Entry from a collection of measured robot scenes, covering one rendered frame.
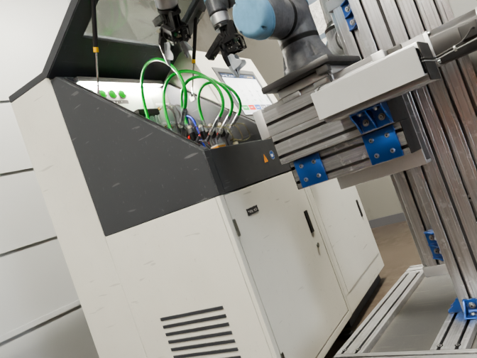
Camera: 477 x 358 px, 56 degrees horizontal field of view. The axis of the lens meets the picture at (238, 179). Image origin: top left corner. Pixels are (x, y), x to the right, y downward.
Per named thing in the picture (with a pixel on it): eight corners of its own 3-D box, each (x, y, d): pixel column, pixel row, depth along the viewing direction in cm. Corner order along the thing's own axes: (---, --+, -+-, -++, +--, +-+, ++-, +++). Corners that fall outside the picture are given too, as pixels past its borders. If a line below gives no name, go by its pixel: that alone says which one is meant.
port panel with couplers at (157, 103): (177, 154, 219) (155, 94, 220) (172, 156, 221) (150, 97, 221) (192, 151, 230) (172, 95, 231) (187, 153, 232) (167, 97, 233)
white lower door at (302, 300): (294, 390, 147) (224, 194, 149) (289, 391, 149) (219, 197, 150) (349, 310, 203) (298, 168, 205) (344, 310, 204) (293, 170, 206)
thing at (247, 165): (225, 193, 151) (209, 148, 151) (215, 197, 153) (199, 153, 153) (295, 168, 204) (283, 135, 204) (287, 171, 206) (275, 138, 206)
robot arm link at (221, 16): (206, 18, 175) (217, 21, 182) (210, 29, 175) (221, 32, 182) (221, 8, 171) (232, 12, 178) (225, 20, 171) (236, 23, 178)
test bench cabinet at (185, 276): (301, 425, 145) (218, 195, 147) (171, 427, 175) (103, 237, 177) (358, 329, 205) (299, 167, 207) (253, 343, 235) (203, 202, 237)
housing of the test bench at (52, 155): (171, 427, 175) (45, 69, 179) (123, 428, 190) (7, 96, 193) (302, 293, 295) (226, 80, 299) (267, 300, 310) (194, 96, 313)
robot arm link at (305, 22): (326, 30, 131) (310, -13, 131) (301, 28, 121) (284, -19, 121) (294, 49, 139) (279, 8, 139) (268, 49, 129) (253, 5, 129)
